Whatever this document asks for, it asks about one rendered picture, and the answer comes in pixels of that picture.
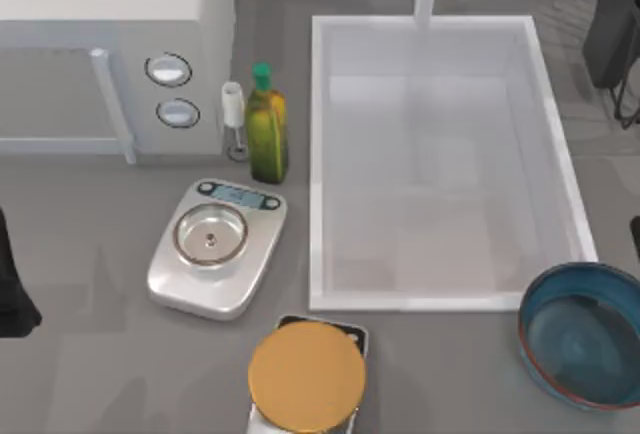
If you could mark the black right gripper tip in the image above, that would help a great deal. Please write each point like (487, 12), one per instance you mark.
(635, 236)

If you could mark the large microwave knob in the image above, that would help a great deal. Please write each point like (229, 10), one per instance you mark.
(168, 69)

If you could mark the small microwave knob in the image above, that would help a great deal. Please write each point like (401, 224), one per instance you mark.
(177, 112)

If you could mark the blue bowl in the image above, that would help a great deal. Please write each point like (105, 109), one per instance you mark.
(582, 336)

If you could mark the scale with round yellow plate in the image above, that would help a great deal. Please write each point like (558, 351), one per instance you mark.
(306, 376)

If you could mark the silver kitchen scale with bowl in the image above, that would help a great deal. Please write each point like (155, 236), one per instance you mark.
(217, 249)

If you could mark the pale microwave oven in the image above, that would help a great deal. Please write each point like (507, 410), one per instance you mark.
(60, 34)

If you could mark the white sink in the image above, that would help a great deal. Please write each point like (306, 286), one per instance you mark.
(440, 164)

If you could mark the green olive oil bottle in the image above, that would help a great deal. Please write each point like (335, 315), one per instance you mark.
(268, 129)

